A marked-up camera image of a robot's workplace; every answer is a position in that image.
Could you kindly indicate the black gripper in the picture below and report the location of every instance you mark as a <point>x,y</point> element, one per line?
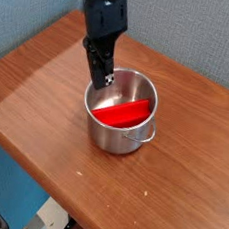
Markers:
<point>105,21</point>

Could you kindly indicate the stainless steel pot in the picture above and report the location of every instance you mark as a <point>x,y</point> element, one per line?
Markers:
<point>129,85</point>

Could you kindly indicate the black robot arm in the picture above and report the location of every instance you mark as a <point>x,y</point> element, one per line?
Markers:
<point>105,21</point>

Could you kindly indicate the white table leg frame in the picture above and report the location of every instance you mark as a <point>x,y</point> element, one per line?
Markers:
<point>49,216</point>

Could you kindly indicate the red rectangular block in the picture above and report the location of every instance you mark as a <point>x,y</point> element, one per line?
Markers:
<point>124,115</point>

